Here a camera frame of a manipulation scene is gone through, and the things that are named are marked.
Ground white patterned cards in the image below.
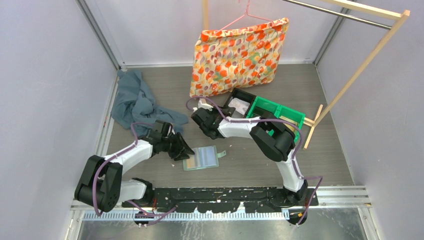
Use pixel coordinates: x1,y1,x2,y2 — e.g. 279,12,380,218
228,98,250,116

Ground aluminium rail frame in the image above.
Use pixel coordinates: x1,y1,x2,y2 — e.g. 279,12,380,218
72,186,372,223

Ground blue grey cloth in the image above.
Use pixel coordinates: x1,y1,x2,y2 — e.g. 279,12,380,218
111,70,189,137

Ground floral orange pillow bag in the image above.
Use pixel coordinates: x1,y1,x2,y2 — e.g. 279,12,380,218
189,18,289,97

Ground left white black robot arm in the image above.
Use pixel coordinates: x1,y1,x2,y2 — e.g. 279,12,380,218
74,120,195,215

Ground wooden clothes rack frame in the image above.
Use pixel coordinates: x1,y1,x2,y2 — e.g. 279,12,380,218
202,0,411,150

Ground pink wire hanger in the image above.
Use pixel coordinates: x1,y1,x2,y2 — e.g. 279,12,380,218
219,0,273,31

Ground black plastic bin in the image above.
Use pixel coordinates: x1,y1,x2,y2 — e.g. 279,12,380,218
223,88,257,118

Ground green bin with gold card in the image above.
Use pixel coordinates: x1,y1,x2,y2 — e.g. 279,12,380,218
276,105,305,129

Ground green bin with black card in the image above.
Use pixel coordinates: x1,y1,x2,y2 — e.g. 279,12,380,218
246,96,282,118

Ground metal hanging rod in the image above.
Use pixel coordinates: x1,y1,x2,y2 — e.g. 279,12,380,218
283,0,392,30

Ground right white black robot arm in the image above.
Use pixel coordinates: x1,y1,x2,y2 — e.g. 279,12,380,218
191,108,308,205

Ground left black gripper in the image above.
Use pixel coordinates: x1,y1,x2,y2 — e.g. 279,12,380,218
161,132,194,161

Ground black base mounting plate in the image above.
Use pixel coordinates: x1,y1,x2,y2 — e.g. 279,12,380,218
132,186,319,214

